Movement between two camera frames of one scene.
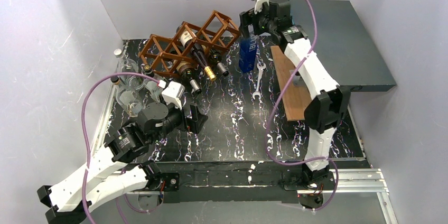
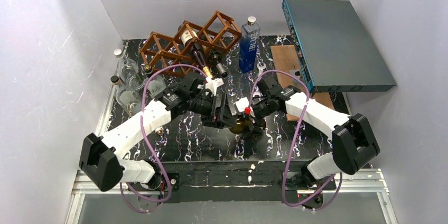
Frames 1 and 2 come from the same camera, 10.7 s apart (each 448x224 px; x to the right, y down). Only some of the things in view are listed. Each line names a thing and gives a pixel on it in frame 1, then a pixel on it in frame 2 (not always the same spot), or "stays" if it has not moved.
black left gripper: [189, 119] to [221, 111]
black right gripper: [250, 19] to [254, 122]
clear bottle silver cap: [134, 82] stays
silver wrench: [260, 66] stays
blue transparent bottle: [247, 53] stays
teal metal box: [343, 44] stays
